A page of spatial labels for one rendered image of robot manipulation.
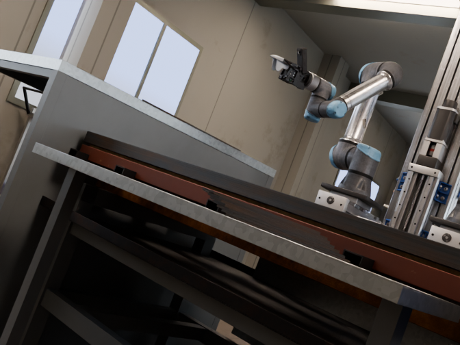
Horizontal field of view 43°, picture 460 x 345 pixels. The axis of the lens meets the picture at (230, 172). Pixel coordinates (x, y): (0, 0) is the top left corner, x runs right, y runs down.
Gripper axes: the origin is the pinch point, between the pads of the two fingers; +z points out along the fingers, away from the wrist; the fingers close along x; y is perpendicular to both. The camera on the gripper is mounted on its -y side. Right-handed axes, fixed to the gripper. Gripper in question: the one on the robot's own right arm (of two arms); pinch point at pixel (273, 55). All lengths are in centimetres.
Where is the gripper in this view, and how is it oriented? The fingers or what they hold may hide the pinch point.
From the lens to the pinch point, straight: 256.9
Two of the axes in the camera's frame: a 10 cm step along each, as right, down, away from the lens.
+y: -4.2, 9.1, 0.5
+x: -4.2, -2.4, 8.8
